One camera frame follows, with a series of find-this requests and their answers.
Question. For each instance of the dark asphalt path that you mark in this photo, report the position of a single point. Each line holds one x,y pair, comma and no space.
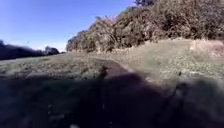
120,96

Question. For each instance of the grass verge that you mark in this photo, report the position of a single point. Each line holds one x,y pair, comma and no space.
173,60

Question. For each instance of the wood of trees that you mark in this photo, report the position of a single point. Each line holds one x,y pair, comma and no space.
160,23

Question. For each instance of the grass field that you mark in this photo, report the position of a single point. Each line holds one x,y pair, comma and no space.
43,66

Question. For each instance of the robot's own part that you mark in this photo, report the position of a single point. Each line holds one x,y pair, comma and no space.
74,126

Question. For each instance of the distant row of trees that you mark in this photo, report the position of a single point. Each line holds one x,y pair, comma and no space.
20,52

